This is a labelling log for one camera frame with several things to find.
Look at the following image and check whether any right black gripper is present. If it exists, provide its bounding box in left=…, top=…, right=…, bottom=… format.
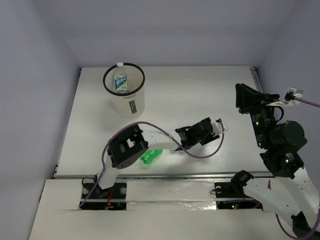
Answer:
left=233, top=82, right=279, bottom=146

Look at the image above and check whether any green plastic bottle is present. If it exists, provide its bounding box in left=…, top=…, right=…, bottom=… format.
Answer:
left=140, top=149, right=163, bottom=165

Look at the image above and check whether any clear bottle green white label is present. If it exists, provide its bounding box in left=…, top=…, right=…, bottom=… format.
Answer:
left=112, top=62, right=129, bottom=94

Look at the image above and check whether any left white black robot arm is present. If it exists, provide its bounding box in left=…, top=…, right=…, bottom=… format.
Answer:
left=80, top=117, right=227, bottom=205

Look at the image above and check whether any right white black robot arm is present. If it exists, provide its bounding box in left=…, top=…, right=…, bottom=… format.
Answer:
left=212, top=83, right=320, bottom=240

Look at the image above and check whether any white bin with black rim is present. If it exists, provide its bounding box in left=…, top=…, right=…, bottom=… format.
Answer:
left=102, top=62, right=146, bottom=119

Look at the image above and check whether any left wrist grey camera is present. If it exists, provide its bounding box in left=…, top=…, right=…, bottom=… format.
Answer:
left=211, top=118, right=229, bottom=136

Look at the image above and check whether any aluminium rail right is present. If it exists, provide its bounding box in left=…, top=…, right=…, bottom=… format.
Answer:
left=250, top=66, right=263, bottom=93

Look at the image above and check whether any aluminium rail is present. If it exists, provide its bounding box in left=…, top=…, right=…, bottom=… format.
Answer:
left=51, top=163, right=276, bottom=181
left=250, top=66, right=263, bottom=93

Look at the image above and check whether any aluminium rail front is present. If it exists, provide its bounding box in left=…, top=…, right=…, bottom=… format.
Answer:
left=51, top=163, right=276, bottom=181

